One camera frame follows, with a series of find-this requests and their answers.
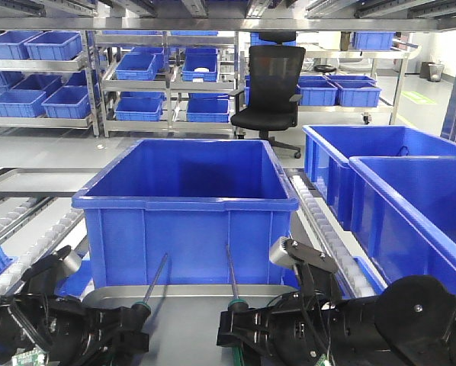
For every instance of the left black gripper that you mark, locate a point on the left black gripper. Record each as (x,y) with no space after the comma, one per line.
(72,333)

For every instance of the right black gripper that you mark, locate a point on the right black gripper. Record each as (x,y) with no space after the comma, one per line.
(290,330)

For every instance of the green handled screwdriver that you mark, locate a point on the green handled screwdriver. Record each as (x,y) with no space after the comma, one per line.
(148,289)
(233,286)

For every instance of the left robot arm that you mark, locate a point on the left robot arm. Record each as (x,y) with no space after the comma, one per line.
(13,335)

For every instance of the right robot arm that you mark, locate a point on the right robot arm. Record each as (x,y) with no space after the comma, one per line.
(412,322)

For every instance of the blue bin right front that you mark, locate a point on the blue bin right front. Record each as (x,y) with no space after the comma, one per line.
(404,215)

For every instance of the blue bin in front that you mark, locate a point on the blue bin in front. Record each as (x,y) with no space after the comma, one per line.
(189,211)

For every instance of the black office chair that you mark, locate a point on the black office chair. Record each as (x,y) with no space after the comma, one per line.
(274,72)

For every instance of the metal storage shelf rack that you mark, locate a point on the metal storage shelf rack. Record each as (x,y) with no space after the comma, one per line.
(105,24)

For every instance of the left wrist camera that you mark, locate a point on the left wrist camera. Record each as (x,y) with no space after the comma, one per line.
(65,260)

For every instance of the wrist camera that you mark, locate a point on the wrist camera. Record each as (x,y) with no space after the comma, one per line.
(65,260)
(287,252)

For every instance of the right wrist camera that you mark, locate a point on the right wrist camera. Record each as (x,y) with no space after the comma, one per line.
(287,252)

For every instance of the wire waste basket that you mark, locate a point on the wire waste basket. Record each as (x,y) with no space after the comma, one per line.
(435,72)

